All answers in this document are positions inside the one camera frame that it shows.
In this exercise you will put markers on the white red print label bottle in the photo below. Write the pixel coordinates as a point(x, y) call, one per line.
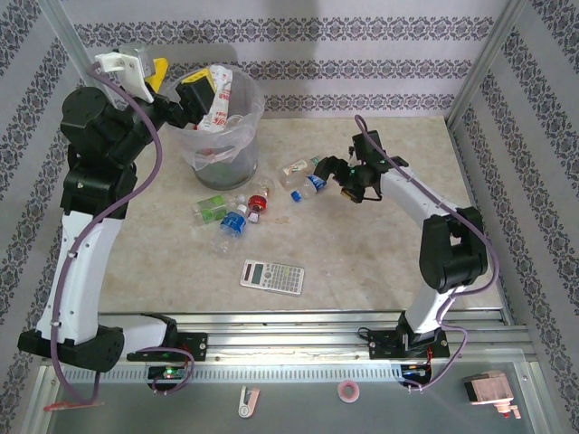
point(221, 104)

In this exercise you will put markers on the orange green label bottle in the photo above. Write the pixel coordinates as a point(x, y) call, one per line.
point(295, 168)

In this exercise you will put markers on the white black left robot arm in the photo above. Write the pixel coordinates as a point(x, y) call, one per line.
point(77, 271)

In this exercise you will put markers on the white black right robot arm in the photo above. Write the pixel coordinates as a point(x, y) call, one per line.
point(452, 253)

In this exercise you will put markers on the clear plastic bin liner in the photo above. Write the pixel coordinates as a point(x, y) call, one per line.
point(246, 131)

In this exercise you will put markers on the grey metal mesh bin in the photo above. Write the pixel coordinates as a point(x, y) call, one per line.
point(226, 174)

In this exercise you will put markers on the clear round bottle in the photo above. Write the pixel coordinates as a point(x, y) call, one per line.
point(263, 184)

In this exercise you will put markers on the small purple cap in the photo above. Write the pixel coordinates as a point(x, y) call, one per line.
point(253, 218)

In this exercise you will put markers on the blue label white cap bottle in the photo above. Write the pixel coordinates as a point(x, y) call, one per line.
point(233, 222)

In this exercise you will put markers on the white scientific calculator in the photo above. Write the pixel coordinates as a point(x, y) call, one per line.
point(271, 276)

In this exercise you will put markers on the green label clear bottle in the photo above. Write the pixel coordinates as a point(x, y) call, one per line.
point(212, 212)

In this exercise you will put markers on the small black controller board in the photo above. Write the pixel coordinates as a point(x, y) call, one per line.
point(167, 373)
point(414, 370)

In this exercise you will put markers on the pink tape roll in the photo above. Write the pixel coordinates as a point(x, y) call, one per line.
point(341, 391)

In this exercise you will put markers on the pink block device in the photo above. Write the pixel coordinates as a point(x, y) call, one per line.
point(488, 389)

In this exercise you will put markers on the white pink cutter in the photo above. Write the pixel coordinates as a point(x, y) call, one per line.
point(244, 409)

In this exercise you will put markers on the red pen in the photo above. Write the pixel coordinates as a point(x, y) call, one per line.
point(68, 406)

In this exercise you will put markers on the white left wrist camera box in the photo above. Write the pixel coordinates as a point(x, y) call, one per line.
point(131, 68)

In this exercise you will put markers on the aluminium corner post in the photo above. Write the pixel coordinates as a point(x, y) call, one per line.
point(69, 34)
point(493, 45)

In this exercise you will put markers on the aluminium side rail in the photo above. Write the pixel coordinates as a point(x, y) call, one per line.
point(464, 153)

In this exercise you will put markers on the aluminium frame cross rail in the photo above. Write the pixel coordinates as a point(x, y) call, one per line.
point(294, 336)

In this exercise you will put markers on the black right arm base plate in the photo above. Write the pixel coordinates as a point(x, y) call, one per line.
point(384, 348)

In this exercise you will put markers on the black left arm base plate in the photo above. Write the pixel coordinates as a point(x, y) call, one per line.
point(194, 346)

